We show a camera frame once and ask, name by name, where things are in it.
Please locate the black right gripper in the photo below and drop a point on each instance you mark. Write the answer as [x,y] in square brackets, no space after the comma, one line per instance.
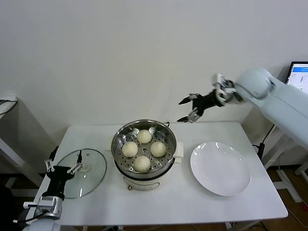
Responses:
[207,102]

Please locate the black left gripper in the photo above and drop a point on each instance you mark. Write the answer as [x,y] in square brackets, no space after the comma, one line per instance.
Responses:
[57,178]

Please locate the white steamed baozi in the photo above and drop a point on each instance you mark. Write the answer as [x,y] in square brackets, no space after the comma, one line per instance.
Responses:
[142,163]
[130,149]
[158,148]
[144,136]

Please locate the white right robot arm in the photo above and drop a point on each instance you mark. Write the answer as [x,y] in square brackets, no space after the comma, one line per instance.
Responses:
[276,101]

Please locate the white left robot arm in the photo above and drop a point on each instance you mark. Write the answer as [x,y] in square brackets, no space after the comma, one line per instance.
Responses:
[43,225]

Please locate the stainless steel steamer basket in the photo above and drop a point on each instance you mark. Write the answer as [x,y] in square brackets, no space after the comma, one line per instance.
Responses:
[144,150]

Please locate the white round plate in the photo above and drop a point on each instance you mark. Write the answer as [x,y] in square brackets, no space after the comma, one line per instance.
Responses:
[220,168]

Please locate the white electric cooker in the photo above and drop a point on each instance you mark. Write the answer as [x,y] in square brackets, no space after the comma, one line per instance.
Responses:
[142,184]

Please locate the white side table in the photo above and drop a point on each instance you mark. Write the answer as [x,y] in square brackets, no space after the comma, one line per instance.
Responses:
[7,98]

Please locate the white laptop desk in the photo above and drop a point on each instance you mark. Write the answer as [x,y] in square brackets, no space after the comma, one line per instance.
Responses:
[276,156]

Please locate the grey open laptop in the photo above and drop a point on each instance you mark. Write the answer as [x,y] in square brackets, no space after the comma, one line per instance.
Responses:
[299,74]

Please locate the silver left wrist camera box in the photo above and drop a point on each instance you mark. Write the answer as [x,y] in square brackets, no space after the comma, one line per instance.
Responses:
[47,204]

